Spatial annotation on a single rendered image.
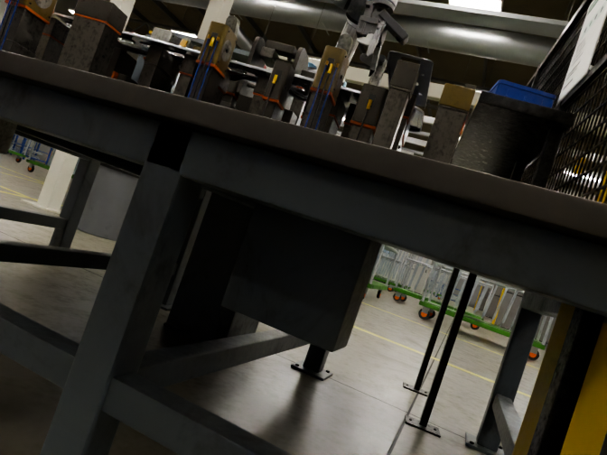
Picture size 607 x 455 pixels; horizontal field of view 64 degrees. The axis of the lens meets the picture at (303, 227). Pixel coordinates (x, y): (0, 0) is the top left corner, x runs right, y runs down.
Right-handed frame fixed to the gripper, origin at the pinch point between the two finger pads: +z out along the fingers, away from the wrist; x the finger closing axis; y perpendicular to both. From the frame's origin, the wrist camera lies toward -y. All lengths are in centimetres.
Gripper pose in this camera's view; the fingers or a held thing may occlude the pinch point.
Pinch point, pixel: (369, 68)
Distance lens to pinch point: 156.8
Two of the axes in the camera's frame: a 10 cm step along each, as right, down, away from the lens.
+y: -9.3, -2.9, 2.1
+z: -3.1, 9.5, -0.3
